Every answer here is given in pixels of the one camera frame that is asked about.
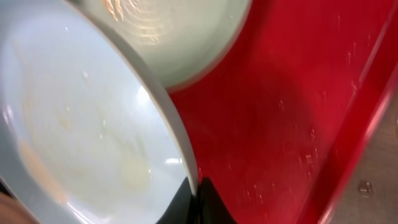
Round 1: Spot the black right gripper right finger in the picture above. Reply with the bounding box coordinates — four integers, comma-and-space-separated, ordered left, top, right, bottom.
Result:
198, 177, 236, 224

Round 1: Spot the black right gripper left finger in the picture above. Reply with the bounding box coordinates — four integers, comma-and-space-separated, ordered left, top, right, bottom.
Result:
156, 177, 197, 224

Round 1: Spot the light blue plate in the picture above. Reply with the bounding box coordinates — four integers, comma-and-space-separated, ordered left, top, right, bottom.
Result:
1, 1, 198, 223

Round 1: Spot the mint plate back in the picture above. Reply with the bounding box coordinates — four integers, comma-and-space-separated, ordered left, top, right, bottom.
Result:
74, 0, 252, 90

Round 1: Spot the red plastic tray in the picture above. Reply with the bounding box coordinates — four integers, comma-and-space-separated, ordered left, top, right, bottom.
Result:
172, 0, 397, 223

